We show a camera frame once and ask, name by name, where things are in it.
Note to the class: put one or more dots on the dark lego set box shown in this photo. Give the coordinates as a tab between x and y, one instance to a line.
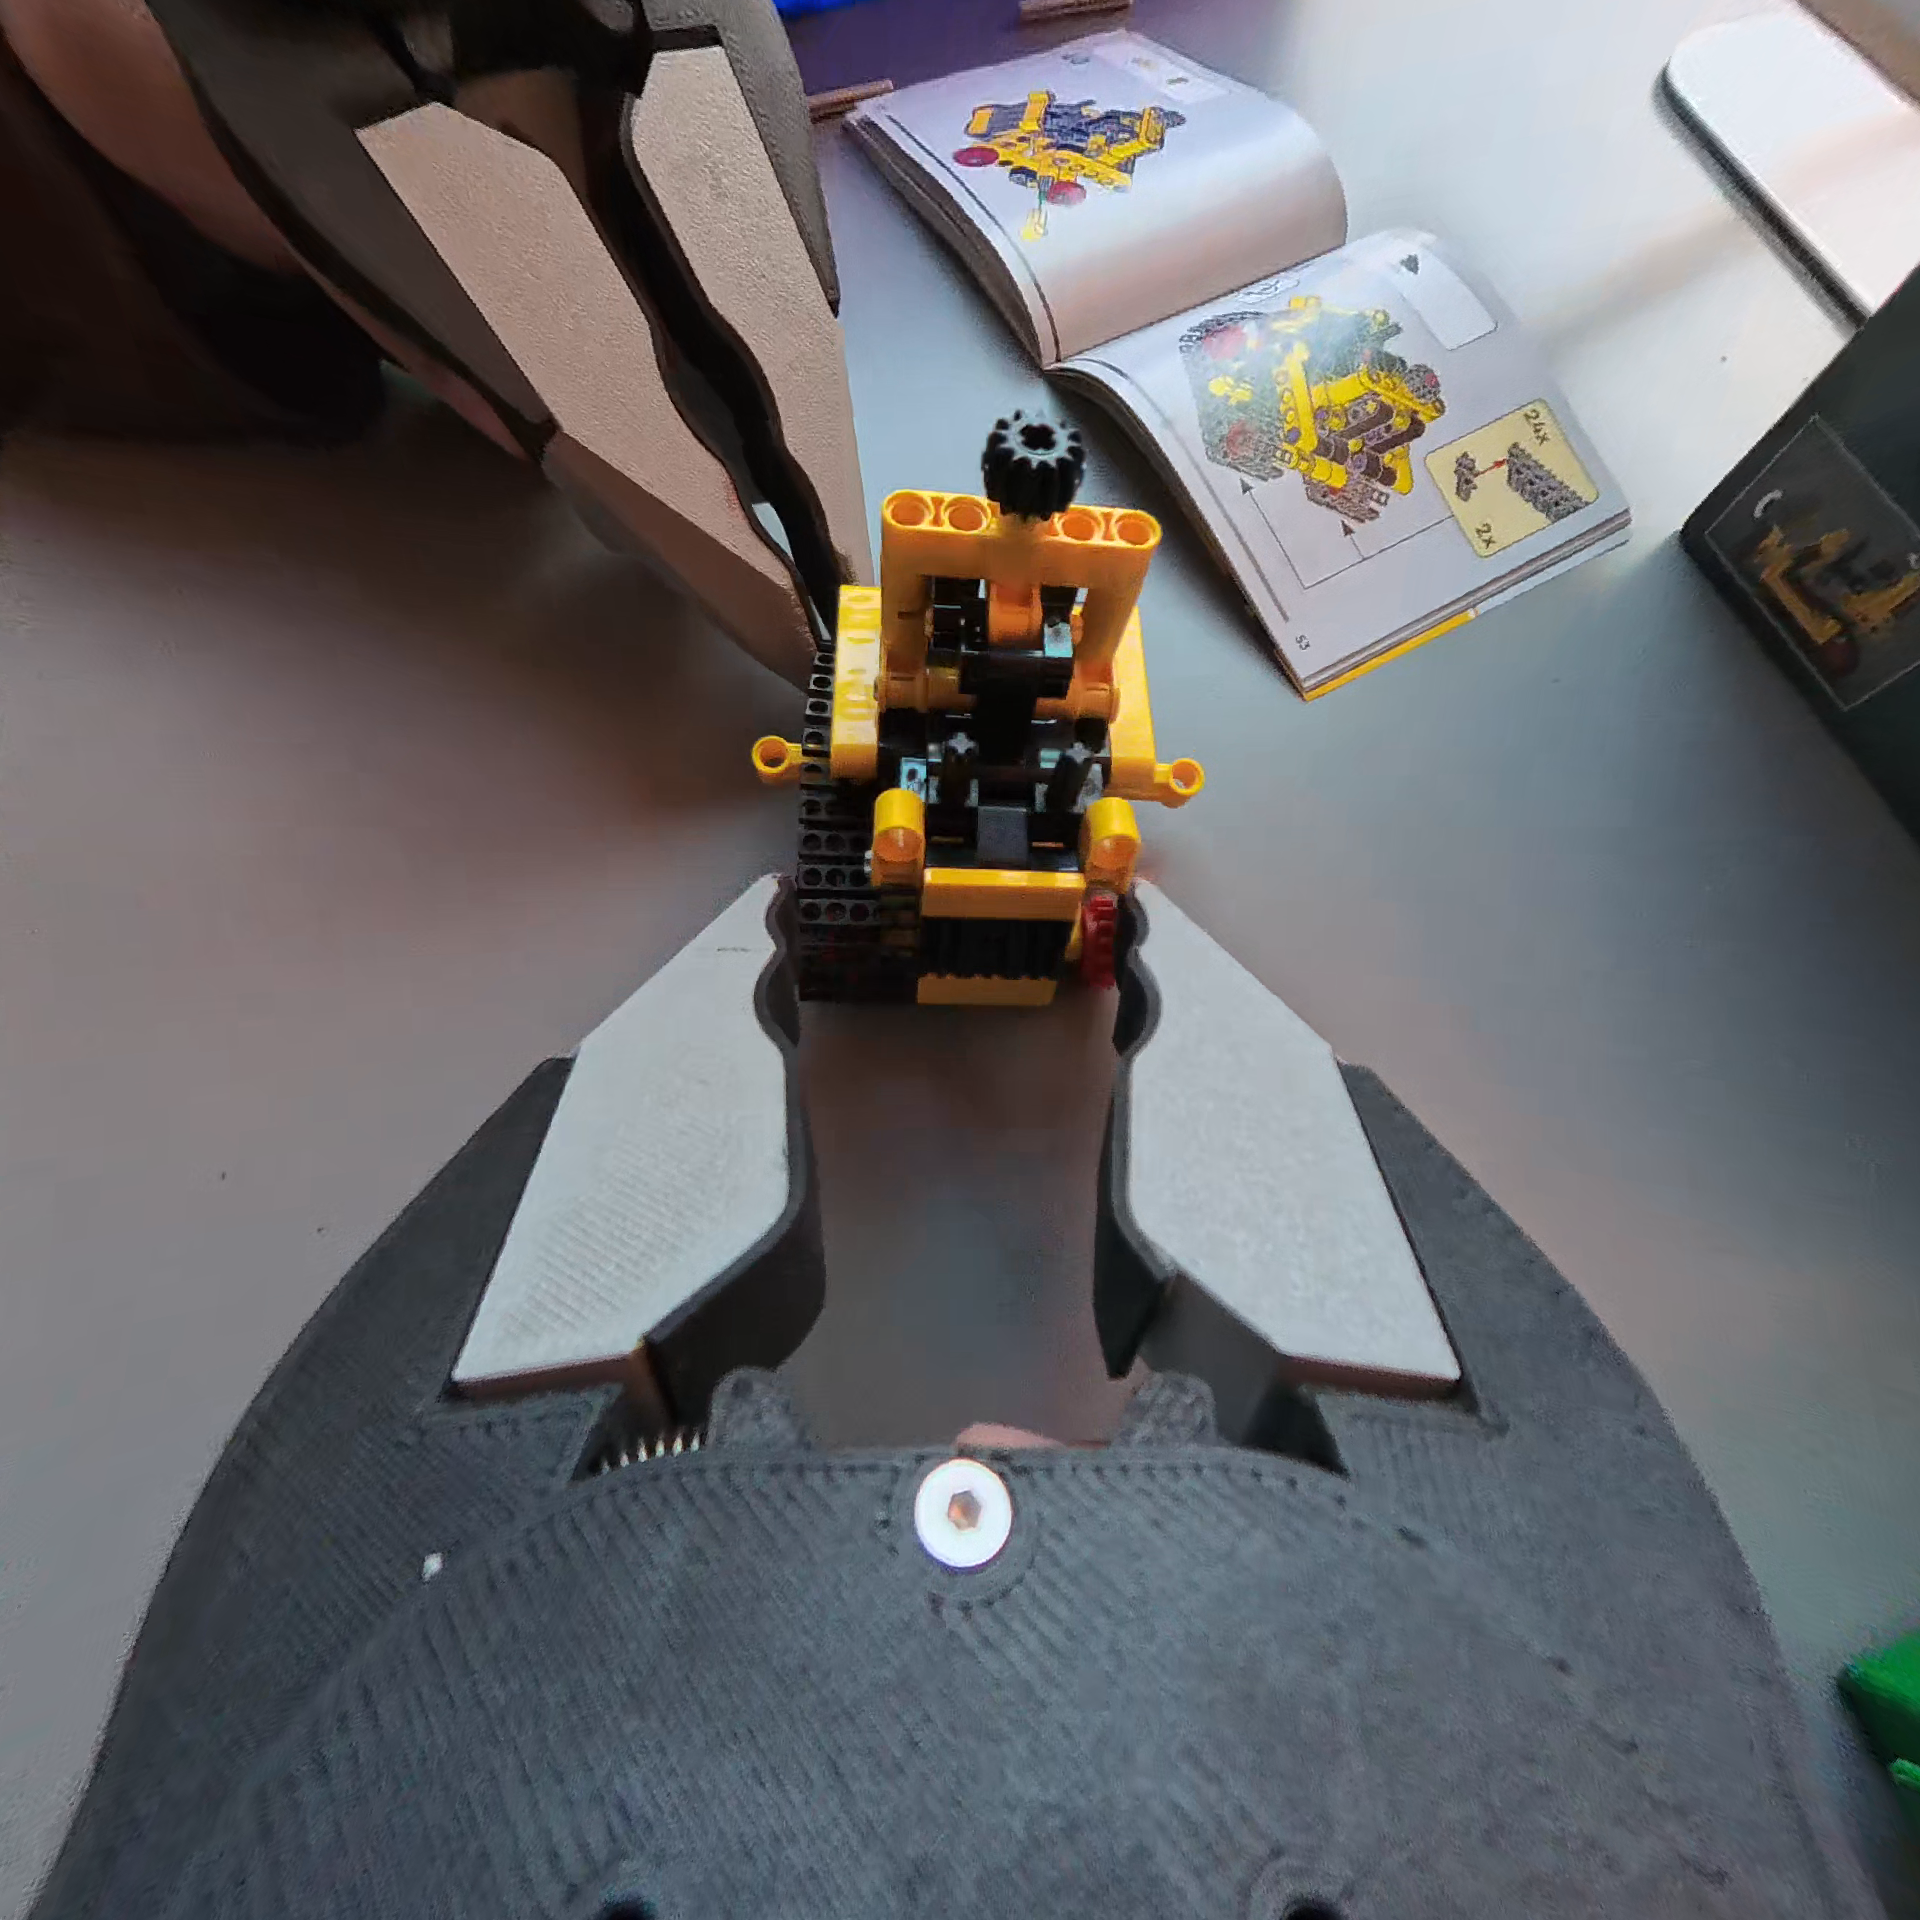
1828	494

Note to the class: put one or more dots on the person's left forearm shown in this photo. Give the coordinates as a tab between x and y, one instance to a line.
119	225

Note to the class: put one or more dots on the open lego instruction booklet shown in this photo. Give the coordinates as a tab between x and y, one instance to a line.
1244	166

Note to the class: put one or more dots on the white stand base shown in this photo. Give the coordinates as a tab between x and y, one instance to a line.
1799	136

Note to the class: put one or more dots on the yellow lego bulldozer model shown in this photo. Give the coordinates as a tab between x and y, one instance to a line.
998	893

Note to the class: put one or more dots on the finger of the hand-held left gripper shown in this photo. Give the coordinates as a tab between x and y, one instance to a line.
734	210
511	285

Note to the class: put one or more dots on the green plastic bin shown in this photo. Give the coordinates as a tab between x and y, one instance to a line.
1887	1710

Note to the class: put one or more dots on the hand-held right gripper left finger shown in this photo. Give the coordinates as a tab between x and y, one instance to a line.
646	1184

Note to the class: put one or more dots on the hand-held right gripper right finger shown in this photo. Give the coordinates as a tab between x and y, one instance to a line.
1275	1184

